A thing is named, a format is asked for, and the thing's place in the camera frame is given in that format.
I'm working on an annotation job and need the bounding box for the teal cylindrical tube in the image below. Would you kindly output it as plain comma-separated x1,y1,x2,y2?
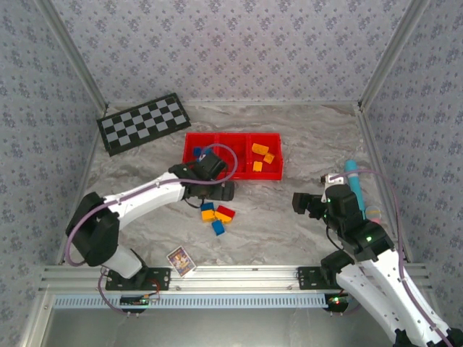
344,160,367,211

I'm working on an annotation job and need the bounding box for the small pastel round cup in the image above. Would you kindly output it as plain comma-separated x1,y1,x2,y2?
364,204,383,223

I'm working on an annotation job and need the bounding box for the black and grey chessboard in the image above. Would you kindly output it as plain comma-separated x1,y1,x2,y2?
95,93,192,158

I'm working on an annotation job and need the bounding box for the small picture card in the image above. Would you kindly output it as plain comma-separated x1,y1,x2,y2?
166,245,197,278

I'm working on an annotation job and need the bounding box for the small green circuit board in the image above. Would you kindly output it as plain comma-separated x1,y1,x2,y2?
120,294,150,308
324,293,351,312

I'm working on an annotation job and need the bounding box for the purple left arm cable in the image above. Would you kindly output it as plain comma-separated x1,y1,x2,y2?
64,143,239,316

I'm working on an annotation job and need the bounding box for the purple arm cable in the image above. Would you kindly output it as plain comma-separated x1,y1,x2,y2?
64,143,239,316
331,168,456,347

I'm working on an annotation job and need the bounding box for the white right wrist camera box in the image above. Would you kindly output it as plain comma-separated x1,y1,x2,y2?
320,172,344,186

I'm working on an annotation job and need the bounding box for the aluminium frame rail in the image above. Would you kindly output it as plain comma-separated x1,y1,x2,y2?
106,100,362,107
355,103,414,264
56,104,109,267
38,265,433,293

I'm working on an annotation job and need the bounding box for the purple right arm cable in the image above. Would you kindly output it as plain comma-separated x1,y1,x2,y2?
331,168,456,347

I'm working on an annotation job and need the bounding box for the red black wire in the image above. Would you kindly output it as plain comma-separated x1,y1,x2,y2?
144,278,162,301

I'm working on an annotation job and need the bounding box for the light blue slotted cable duct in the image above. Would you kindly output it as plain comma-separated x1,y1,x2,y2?
53,292,343,309

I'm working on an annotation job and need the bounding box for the aluminium frame post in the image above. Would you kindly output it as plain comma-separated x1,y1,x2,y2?
34,0,109,111
357,0,433,111

